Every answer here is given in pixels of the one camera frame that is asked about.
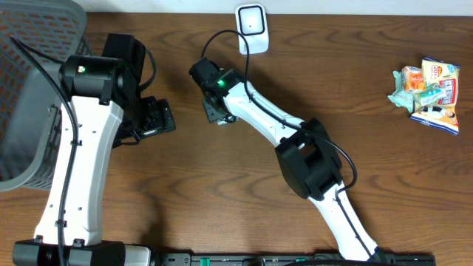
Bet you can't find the grey plastic mesh basket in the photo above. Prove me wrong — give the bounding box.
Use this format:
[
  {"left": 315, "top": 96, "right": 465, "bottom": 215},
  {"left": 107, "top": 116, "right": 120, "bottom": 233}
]
[{"left": 1, "top": 0, "right": 92, "bottom": 191}]

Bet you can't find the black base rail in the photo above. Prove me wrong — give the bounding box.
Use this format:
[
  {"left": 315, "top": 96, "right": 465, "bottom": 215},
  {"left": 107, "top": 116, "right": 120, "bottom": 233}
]
[{"left": 150, "top": 253, "right": 437, "bottom": 266}]

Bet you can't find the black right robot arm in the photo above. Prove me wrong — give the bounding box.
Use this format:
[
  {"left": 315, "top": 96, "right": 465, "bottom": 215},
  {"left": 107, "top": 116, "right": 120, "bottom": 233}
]
[{"left": 189, "top": 58, "right": 378, "bottom": 261}]

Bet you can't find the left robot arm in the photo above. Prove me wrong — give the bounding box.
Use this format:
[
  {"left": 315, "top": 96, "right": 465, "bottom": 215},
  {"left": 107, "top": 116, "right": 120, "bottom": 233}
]
[{"left": 13, "top": 33, "right": 176, "bottom": 266}]

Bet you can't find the mint green wipes pack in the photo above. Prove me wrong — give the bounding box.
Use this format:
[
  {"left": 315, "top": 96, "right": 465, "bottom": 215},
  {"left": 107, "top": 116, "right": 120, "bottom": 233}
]
[{"left": 387, "top": 71, "right": 415, "bottom": 113}]

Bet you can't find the yellow snack chip bag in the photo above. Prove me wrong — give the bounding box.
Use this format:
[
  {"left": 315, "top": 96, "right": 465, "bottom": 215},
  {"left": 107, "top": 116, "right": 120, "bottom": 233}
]
[{"left": 410, "top": 58, "right": 460, "bottom": 135}]

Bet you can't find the orange tissue pack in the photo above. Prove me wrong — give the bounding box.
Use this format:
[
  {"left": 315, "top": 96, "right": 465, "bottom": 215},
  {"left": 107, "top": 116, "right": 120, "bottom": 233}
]
[{"left": 401, "top": 66, "right": 426, "bottom": 94}]

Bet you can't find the teal tissue pack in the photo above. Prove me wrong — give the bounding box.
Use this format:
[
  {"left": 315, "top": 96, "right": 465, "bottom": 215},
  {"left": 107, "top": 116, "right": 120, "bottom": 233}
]
[{"left": 414, "top": 83, "right": 446, "bottom": 106}]

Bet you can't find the white barcode scanner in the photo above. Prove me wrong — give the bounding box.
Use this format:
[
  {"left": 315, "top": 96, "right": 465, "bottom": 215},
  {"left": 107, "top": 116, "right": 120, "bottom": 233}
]
[{"left": 235, "top": 4, "right": 269, "bottom": 54}]

